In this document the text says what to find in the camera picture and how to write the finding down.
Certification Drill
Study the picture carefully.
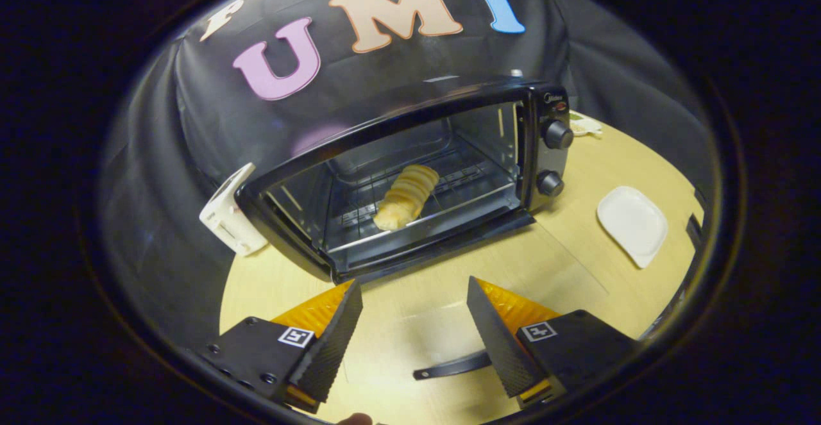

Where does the white square plate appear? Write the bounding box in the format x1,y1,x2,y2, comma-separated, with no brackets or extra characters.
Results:
597,186,670,269

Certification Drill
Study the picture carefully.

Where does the golden bread roll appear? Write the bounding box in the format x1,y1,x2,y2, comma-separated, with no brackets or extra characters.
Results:
373,164,441,232

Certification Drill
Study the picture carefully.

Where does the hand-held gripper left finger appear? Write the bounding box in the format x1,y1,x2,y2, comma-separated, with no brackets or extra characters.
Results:
204,279,364,413

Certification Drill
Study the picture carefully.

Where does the white plastic device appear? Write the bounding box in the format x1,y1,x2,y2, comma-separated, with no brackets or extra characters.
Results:
199,162,269,258

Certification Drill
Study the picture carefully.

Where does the black toaster oven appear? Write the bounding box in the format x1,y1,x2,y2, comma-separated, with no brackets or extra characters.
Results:
235,78,575,381

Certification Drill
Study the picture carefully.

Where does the small white condiment dish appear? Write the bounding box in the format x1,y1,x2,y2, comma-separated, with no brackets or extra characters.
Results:
570,112,604,138

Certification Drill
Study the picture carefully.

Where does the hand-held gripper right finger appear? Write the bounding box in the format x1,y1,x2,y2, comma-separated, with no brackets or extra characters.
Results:
466,276,636,410

